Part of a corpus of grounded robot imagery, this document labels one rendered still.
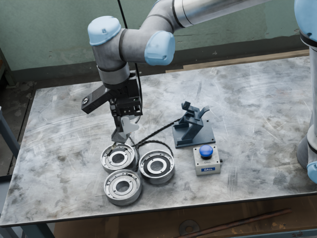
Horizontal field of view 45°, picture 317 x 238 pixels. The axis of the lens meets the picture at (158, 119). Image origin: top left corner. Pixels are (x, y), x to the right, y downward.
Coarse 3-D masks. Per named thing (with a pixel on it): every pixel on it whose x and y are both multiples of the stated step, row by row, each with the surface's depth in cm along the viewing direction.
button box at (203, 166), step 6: (198, 150) 114; (216, 150) 113; (198, 156) 112; (210, 156) 111; (216, 156) 111; (198, 162) 111; (204, 162) 110; (210, 162) 110; (216, 162) 110; (198, 168) 110; (204, 168) 111; (210, 168) 111; (216, 168) 111; (198, 174) 112; (204, 174) 113
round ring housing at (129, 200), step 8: (112, 176) 112; (136, 176) 111; (104, 184) 110; (120, 184) 112; (128, 184) 111; (120, 192) 108; (128, 192) 108; (136, 192) 107; (112, 200) 107; (120, 200) 105; (128, 200) 106
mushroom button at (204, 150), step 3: (201, 147) 111; (204, 147) 110; (207, 147) 110; (210, 147) 110; (201, 150) 110; (204, 150) 110; (207, 150) 110; (210, 150) 110; (201, 153) 109; (204, 153) 109; (207, 153) 109; (210, 153) 109; (204, 156) 109; (207, 156) 109
